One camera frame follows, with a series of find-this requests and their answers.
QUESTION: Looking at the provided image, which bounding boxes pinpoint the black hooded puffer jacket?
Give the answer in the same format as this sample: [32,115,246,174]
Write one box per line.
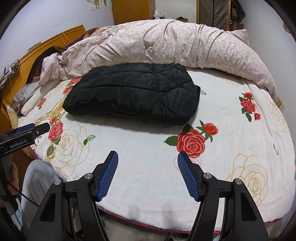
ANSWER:
[63,63,201,126]

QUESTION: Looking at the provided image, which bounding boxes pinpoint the person's left hand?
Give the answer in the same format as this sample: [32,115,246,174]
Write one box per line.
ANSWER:
[7,162,19,195]

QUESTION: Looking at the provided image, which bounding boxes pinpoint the orange wooden headboard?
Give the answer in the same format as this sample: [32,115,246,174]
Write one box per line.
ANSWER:
[1,25,85,132]

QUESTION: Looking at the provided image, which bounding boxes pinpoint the white rose-print bed sheet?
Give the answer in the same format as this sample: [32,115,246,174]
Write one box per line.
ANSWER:
[18,69,295,231]

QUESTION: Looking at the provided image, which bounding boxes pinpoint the white pillow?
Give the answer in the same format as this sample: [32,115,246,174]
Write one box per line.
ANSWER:
[14,80,60,116]

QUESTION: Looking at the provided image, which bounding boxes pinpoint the brown blanket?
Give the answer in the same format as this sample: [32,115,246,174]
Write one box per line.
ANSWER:
[26,27,103,84]

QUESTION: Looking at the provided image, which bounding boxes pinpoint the pink patterned duvet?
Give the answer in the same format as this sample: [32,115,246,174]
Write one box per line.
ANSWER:
[40,19,276,99]

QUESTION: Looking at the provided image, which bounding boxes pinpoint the orange wooden wardrobe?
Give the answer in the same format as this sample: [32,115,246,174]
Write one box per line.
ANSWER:
[112,0,156,25]

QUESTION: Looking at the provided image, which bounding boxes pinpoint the hanging dark bags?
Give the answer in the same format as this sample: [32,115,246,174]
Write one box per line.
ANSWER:
[231,0,246,23]

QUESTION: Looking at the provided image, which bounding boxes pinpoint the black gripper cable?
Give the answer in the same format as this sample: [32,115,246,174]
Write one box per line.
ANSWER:
[6,182,40,208]

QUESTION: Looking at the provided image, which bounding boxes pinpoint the cartoon couple wall sticker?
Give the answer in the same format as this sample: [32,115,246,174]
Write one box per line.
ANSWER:
[87,0,112,11]

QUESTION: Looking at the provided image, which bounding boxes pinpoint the wooden door frame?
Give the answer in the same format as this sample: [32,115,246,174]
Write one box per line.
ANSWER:
[196,0,233,31]

